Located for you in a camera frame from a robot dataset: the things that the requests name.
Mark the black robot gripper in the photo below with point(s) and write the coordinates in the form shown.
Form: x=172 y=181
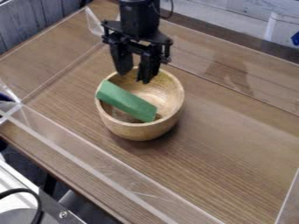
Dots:
x=133 y=35

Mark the brown wooden bowl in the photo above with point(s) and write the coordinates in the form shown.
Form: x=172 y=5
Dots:
x=163 y=92

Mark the green rectangular block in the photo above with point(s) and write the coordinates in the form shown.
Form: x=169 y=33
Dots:
x=129 y=103

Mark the white container in background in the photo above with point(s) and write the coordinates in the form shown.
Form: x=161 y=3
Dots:
x=281 y=29

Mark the clear acrylic corner bracket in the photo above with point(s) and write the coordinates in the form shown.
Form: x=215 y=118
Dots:
x=94 y=26

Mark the clear acrylic front wall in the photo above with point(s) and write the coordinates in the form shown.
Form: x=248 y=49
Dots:
x=136 y=199

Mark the grey metal bracket with screw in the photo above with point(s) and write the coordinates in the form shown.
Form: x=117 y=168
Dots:
x=54 y=213

